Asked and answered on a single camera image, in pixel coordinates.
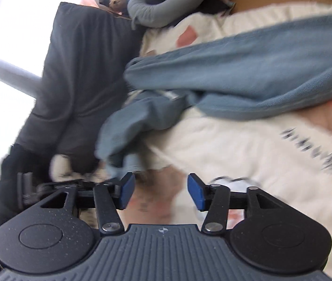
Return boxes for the cream bear print blanket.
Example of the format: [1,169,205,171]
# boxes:
[116,1,332,281]

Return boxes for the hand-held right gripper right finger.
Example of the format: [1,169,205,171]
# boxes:
[187,173,275,235]

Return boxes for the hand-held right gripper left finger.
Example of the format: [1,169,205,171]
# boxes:
[39,172,136,236]

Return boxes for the grey neck pillow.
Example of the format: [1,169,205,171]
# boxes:
[126,0,207,30]

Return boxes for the white and black plush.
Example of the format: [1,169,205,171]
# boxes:
[50,154,77,182]

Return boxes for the small plush doll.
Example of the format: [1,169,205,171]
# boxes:
[99,0,131,16]

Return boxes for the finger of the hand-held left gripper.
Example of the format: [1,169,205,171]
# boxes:
[37,178,121,196]

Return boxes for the dark grey pillow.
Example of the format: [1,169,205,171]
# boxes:
[17,1,146,176]

